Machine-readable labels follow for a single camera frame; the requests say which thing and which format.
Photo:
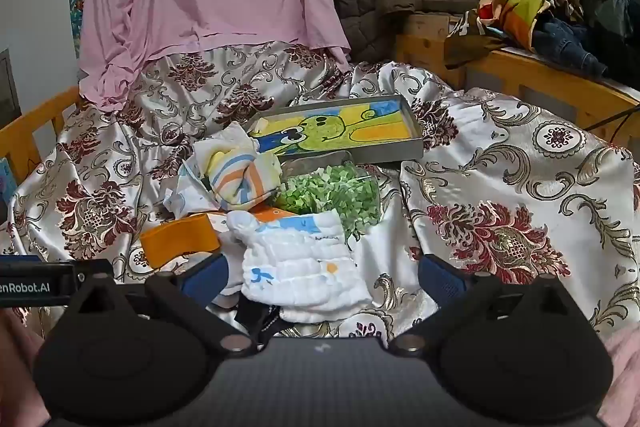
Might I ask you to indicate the white muslin cloth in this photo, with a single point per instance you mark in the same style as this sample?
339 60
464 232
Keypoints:
300 277

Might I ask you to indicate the wooden chair frame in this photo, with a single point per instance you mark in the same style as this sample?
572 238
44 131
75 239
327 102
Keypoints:
30 127

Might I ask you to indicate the blue jeans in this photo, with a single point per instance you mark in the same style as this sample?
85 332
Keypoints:
565 42

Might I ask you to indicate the wooden bed frame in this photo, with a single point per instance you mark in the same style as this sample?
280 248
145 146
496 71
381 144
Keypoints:
525 77

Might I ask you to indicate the grey tray with cartoon print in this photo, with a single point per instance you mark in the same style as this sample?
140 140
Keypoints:
350 127

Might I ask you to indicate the white cloth with blue print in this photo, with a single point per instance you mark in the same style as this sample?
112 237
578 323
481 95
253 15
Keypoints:
185 192

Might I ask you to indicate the black cloth item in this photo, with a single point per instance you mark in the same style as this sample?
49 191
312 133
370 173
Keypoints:
255 322

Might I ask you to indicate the orange band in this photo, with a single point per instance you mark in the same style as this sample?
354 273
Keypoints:
175 239

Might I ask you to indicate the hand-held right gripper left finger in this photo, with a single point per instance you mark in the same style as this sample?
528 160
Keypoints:
202 274

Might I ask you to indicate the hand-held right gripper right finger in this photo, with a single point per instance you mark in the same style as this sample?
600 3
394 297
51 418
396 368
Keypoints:
442 279

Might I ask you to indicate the dark jacket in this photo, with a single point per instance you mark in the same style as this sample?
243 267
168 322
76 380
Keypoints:
615 32

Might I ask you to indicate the wall poster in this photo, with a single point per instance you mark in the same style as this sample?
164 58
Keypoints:
76 17

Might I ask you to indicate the person's pink fleece clothing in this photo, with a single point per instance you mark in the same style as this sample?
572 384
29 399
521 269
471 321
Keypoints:
622 367

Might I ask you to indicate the striped towel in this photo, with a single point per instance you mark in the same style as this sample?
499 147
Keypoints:
240 182

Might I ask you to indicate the floral satin blanket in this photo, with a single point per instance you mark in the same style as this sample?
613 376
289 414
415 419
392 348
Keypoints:
500 187

